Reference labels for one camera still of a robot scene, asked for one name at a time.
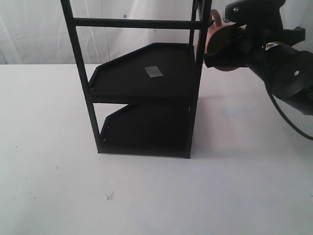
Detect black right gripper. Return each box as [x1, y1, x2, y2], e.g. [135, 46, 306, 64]
[206, 0, 286, 70]

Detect brown round object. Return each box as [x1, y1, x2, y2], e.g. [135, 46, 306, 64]
[204, 9, 244, 68]

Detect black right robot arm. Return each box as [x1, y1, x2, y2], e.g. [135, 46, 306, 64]
[204, 0, 313, 115]

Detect black two-tier metal rack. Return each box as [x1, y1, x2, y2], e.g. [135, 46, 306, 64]
[61, 0, 212, 159]

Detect grey sticker on shelf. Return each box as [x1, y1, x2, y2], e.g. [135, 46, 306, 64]
[145, 66, 163, 78]

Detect white backdrop curtain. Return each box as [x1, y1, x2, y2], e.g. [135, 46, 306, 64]
[0, 0, 313, 66]

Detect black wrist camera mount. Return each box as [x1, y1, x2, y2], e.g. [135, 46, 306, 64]
[281, 26, 306, 47]

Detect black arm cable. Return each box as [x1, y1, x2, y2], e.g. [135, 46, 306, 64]
[265, 80, 313, 141]

